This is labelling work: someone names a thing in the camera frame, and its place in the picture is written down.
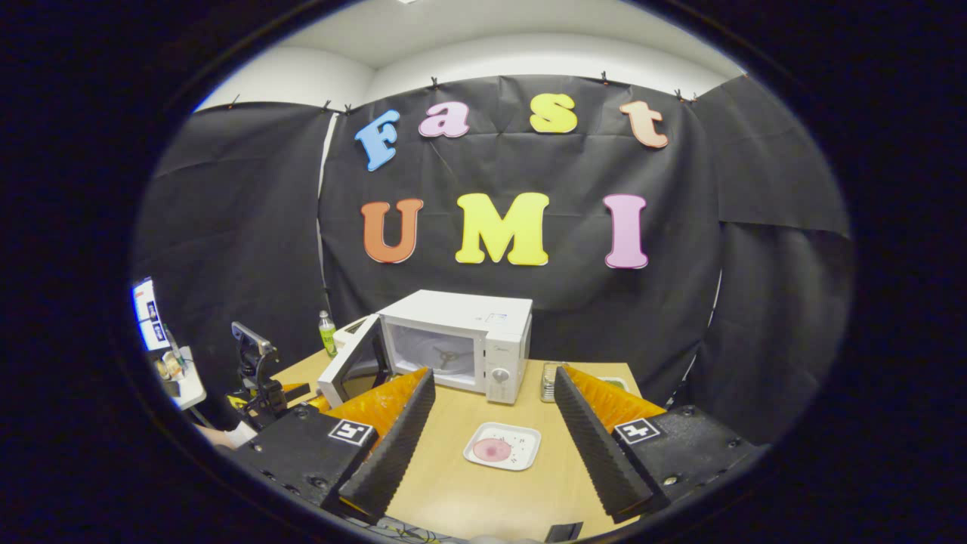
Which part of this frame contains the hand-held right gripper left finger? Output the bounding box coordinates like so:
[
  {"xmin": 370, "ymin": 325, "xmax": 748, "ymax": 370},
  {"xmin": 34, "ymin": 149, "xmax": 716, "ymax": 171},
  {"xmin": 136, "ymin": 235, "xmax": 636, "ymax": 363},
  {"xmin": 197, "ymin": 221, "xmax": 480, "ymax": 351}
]
[{"xmin": 230, "ymin": 367, "xmax": 437, "ymax": 524}]

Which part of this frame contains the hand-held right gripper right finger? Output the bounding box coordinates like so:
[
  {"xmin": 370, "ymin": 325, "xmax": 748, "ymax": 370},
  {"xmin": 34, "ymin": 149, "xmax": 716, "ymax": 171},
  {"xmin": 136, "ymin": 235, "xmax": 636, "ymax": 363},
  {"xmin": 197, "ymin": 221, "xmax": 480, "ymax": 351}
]
[{"xmin": 554, "ymin": 364, "xmax": 770, "ymax": 524}]

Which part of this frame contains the white plate with pink food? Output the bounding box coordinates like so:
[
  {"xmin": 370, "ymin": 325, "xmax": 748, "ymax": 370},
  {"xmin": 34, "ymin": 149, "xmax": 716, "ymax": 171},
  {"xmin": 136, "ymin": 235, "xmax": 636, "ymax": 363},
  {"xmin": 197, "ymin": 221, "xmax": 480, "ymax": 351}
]
[{"xmin": 462, "ymin": 422, "xmax": 542, "ymax": 472}]

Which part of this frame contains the white microwave oven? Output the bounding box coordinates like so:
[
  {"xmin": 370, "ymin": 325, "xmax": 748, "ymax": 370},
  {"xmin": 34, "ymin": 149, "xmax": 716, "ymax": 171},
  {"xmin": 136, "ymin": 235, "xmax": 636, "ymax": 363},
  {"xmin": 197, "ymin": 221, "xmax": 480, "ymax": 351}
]
[{"xmin": 317, "ymin": 289, "xmax": 533, "ymax": 409}]

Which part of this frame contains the white side table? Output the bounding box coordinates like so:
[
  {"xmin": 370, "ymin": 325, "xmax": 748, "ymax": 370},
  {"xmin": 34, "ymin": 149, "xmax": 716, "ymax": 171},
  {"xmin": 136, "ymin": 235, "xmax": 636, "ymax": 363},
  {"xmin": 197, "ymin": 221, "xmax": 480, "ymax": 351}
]
[{"xmin": 155, "ymin": 346, "xmax": 206, "ymax": 411}]

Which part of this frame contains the white toaster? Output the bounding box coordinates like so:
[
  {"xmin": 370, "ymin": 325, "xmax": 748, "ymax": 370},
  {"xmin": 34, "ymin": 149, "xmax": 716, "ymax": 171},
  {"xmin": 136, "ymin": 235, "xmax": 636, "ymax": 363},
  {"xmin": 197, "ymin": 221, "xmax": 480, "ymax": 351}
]
[{"xmin": 332, "ymin": 316, "xmax": 378, "ymax": 352}]

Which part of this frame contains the computer monitor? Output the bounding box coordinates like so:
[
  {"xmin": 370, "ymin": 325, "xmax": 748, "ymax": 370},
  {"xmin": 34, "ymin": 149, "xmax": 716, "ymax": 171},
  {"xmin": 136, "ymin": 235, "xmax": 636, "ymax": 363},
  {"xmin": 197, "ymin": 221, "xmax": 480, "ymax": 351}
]
[{"xmin": 132, "ymin": 277, "xmax": 173, "ymax": 352}]

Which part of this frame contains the black backdrop cloth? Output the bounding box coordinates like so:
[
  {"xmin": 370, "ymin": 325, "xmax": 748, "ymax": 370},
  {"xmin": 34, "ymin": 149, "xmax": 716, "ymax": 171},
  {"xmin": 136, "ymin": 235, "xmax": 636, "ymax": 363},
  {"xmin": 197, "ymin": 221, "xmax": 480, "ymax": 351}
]
[{"xmin": 132, "ymin": 74, "xmax": 854, "ymax": 447}]

